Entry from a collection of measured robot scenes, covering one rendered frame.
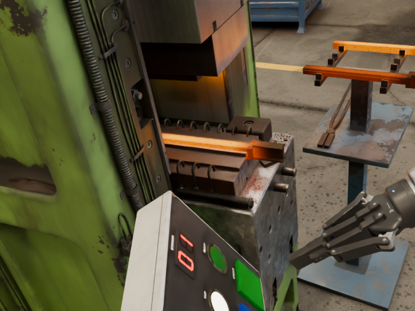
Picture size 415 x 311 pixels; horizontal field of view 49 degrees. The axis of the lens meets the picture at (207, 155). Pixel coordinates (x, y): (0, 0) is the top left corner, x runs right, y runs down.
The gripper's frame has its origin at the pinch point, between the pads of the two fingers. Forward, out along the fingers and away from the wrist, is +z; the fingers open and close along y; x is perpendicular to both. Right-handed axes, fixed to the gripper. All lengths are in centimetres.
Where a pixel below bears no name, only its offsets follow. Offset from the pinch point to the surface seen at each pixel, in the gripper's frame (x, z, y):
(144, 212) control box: 22.4, 19.0, 4.8
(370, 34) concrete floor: -156, -57, 361
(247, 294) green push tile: 1.6, 12.5, -3.2
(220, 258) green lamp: 9.0, 12.9, 0.1
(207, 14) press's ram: 35.4, -5.9, 34.8
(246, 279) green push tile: 1.6, 12.5, 0.1
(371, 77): -22, -27, 75
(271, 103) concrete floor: -102, 37, 254
